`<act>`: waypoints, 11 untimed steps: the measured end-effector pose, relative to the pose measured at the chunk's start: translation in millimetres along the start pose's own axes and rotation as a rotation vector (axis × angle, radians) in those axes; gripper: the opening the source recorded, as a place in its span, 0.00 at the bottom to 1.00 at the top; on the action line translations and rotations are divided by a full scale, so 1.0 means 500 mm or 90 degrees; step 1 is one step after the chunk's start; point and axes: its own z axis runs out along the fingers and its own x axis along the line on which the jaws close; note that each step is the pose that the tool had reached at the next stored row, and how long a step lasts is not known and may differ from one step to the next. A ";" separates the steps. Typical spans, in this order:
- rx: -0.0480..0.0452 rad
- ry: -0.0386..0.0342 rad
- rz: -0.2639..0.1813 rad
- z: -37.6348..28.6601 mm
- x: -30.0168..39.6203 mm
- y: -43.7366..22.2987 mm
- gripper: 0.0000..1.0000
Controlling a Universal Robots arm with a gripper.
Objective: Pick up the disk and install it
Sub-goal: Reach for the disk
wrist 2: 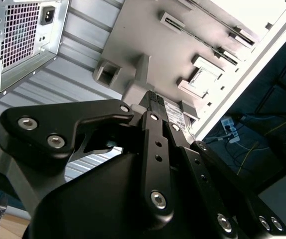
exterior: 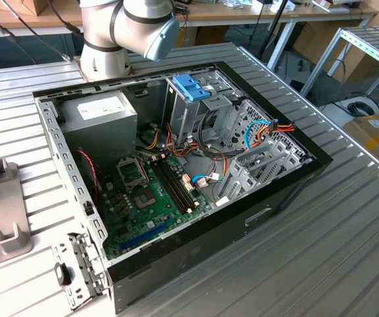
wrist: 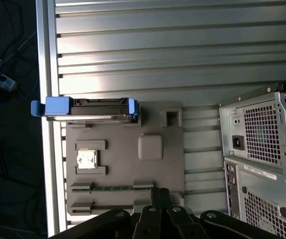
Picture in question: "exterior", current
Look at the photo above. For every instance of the black open PC case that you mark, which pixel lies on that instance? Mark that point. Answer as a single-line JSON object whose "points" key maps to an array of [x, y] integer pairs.
{"points": [[209, 251]]}

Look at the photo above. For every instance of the green motherboard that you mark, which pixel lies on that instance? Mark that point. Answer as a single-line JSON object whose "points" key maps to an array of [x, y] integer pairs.
{"points": [[143, 228]]}

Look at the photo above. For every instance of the grey slot retainer bracket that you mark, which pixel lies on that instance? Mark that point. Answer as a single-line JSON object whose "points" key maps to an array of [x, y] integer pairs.
{"points": [[84, 264]]}

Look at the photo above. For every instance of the grey disk bay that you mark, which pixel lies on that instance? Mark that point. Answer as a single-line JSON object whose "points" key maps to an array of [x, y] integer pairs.
{"points": [[239, 175]]}

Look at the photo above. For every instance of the plain brown cardboard box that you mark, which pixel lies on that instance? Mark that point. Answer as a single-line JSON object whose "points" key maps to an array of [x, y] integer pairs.
{"points": [[315, 39]]}

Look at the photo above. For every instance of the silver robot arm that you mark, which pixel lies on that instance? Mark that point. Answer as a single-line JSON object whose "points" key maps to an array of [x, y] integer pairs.
{"points": [[103, 59]]}

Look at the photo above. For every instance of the black RAM slot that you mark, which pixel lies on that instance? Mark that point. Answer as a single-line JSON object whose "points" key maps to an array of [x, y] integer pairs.
{"points": [[179, 185], [169, 188]]}

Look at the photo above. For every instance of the blue drive cage latch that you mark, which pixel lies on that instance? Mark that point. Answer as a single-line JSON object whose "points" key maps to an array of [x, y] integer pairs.
{"points": [[192, 89]]}

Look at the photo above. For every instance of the black tripod pole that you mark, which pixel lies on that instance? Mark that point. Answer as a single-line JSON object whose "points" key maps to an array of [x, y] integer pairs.
{"points": [[275, 23]]}

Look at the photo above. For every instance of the black case rail latch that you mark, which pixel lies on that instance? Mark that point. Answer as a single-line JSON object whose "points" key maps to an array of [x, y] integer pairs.
{"points": [[88, 208]]}

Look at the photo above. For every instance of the CPU socket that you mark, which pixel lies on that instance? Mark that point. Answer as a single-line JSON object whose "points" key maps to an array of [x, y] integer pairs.
{"points": [[145, 198]]}

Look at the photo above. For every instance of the grey power supply unit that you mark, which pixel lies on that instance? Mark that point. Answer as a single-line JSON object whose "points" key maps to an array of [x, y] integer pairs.
{"points": [[103, 138]]}

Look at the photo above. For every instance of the metal slat shelf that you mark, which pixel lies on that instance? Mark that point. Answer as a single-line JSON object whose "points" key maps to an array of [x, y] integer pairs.
{"points": [[367, 46]]}

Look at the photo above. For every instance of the grey metal drive cage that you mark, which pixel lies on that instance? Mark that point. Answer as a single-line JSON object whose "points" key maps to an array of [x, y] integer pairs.
{"points": [[183, 115]]}

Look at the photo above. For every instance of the blue expansion slot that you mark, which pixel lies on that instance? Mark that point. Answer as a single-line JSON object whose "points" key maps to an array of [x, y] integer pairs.
{"points": [[146, 234]]}

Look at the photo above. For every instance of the labelled cardboard box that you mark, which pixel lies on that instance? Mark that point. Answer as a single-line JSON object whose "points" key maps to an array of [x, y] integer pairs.
{"points": [[374, 145]]}

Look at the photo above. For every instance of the wooden desk white frame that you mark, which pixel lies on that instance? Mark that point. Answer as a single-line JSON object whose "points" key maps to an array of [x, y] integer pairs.
{"points": [[209, 13]]}

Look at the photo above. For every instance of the black case fan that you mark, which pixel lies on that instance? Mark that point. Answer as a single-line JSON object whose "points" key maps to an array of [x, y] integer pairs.
{"points": [[87, 178]]}

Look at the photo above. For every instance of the grey parts rack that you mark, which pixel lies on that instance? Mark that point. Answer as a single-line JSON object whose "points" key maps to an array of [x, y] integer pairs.
{"points": [[1, 204]]}

